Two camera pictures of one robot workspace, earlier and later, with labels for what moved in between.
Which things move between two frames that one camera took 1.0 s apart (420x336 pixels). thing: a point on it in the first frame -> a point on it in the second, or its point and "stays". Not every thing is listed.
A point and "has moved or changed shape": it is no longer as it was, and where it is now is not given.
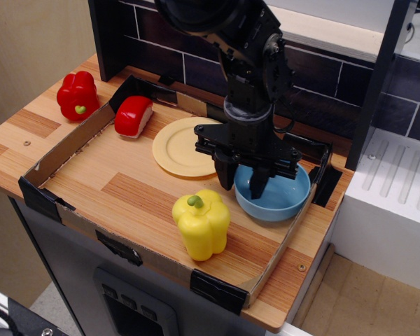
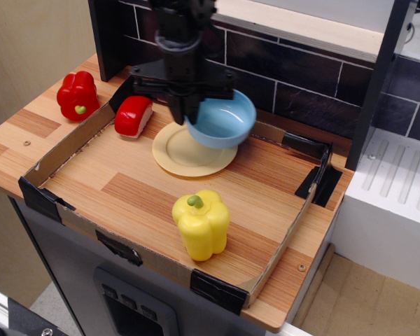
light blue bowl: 282,198 has moved or changed shape
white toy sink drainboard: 386,217 stays
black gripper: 247,134 -> 183,77
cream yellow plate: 175,147 stays
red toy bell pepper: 78,96 stays
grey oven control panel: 130,308 stays
